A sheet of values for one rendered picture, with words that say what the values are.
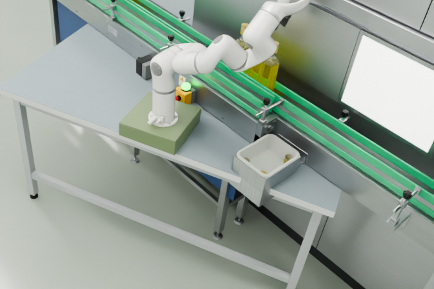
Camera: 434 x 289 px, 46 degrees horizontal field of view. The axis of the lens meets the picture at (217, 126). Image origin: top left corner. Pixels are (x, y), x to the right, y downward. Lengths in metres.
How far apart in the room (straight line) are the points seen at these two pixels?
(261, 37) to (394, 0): 0.50
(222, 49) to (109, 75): 0.90
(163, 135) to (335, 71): 0.75
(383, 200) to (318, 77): 0.58
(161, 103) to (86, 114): 0.39
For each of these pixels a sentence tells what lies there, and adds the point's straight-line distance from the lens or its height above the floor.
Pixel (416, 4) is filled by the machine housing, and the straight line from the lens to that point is 1.92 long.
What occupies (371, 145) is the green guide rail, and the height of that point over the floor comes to 0.95.
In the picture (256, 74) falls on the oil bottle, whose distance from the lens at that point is 2.22.
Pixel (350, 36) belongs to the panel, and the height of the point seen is 1.28.
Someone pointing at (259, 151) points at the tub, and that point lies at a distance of 2.13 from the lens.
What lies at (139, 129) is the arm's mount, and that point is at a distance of 2.11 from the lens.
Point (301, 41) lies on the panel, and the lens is 2.20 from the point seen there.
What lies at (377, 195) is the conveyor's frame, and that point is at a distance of 2.03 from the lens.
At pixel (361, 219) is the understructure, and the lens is 2.44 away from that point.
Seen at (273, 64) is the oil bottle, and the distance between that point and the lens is 2.14.
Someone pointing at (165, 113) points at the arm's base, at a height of 0.88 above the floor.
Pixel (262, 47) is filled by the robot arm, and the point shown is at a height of 1.30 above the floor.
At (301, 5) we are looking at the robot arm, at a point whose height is 1.43.
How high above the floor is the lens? 2.17
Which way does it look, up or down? 39 degrees down
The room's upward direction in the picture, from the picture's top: 8 degrees clockwise
